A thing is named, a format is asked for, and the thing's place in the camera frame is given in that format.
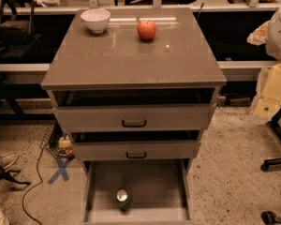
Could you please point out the grey bottom drawer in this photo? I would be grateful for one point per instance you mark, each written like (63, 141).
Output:
(157, 189)

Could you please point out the grey drawer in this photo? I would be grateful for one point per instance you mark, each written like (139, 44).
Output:
(136, 145)
(157, 189)
(134, 118)

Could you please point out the white sneaker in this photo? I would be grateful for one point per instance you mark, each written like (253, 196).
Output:
(7, 160)

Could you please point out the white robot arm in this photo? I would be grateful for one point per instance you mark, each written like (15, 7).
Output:
(273, 44)

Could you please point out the grey drawer cabinet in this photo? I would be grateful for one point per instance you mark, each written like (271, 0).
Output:
(117, 68)

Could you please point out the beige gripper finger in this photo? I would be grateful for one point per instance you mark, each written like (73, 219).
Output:
(259, 36)
(267, 101)

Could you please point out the green soda can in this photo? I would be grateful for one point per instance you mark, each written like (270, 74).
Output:
(123, 199)

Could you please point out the small bottle on floor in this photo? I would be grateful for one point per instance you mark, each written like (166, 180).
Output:
(64, 144)

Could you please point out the white ceramic bowl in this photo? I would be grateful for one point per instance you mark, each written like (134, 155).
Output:
(96, 19)

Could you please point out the black bag on bench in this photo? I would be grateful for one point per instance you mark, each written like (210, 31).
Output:
(14, 31)

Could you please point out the blue tape cross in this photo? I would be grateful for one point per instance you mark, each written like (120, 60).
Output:
(62, 164)

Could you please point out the black caster wheel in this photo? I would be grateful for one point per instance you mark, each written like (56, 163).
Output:
(270, 218)

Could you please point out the grey top drawer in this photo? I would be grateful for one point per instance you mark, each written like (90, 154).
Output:
(134, 118)

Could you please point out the black chair base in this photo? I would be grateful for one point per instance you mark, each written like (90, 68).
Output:
(276, 128)

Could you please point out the grey middle drawer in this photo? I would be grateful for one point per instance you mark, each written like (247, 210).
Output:
(136, 145)

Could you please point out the red apple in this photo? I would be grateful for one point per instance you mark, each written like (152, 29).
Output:
(146, 30)

